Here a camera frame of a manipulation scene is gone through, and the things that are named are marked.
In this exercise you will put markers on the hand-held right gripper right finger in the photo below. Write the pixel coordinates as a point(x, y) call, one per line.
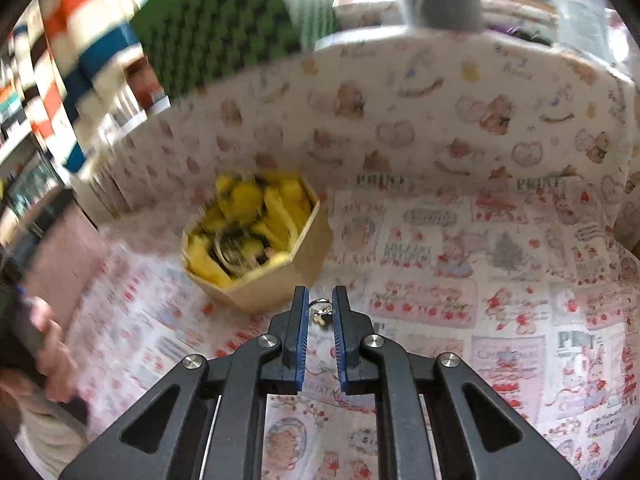
point(341, 332)

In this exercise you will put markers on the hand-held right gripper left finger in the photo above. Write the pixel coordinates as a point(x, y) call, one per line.
point(300, 332)

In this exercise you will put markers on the silver metal jewelry piece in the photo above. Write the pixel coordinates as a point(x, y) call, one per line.
point(320, 310)

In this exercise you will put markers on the octagonal cardboard jewelry box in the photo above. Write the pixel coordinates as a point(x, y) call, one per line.
point(280, 275)

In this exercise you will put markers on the person's left forearm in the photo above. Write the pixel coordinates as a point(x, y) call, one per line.
point(45, 432)

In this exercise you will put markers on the person's left hand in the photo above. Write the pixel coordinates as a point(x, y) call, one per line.
point(55, 355)

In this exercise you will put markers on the silver bangle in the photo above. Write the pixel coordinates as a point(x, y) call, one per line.
point(231, 256)

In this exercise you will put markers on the yellow tissue paper lining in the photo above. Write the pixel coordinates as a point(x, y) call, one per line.
point(282, 205)

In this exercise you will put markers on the storage shelf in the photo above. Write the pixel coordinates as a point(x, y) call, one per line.
point(27, 160)

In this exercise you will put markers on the bear print cloth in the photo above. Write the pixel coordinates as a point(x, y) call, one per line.
point(475, 210)

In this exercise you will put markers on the brown glass bottle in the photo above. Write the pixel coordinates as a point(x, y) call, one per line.
point(146, 82)

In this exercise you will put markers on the striped curtain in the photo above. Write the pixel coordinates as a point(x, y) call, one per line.
point(85, 45)

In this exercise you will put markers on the green checkered box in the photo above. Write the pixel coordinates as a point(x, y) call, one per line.
point(230, 35)

